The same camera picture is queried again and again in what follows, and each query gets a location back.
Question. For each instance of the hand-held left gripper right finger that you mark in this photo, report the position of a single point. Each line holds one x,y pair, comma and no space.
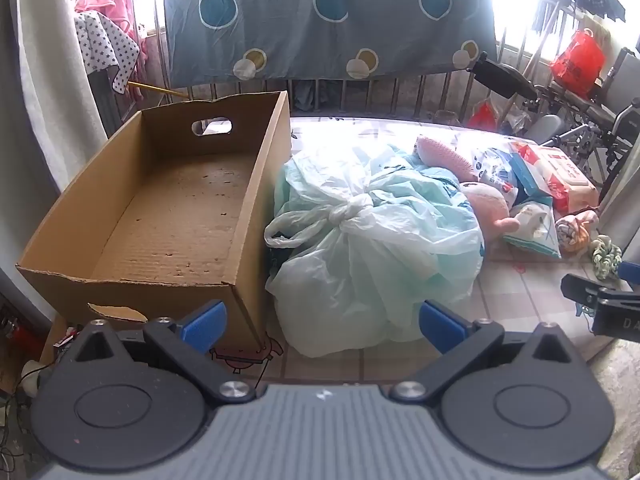
440,325

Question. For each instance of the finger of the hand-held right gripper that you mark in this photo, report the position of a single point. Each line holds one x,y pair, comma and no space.
631,274
580,290

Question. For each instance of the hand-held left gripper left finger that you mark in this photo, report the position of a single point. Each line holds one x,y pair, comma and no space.
205,325

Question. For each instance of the orange striped knitted sock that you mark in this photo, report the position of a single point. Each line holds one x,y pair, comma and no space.
575,232

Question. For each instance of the pale green plastic bag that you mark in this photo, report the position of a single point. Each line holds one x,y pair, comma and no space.
375,260

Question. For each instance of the brown cardboard box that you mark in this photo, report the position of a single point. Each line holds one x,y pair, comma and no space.
165,220

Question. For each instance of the pink plush toy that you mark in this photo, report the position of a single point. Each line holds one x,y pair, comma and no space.
490,205

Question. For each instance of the checked floral tablecloth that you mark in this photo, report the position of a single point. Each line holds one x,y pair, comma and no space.
525,300

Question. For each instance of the red white wipes packet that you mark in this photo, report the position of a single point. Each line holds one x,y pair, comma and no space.
565,175

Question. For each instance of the blue white flat packet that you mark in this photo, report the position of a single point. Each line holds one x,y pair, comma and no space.
530,172

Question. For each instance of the white printed plastic packet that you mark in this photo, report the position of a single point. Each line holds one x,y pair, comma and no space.
492,172

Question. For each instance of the small red plastic bag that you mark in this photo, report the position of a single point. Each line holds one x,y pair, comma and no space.
482,117

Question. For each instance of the large red plastic bag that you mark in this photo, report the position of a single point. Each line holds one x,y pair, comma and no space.
577,65

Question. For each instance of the black wheelchair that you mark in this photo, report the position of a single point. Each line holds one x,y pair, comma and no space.
505,80

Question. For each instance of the metal railing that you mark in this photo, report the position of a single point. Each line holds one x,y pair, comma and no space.
395,95

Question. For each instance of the yellow stick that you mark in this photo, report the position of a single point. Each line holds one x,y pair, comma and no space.
155,90

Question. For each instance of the white curtain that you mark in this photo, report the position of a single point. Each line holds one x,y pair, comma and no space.
50,85

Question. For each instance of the white star print cloth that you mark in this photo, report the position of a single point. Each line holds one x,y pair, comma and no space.
105,45

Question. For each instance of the blue bedsheet with circles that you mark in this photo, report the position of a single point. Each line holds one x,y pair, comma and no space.
300,35

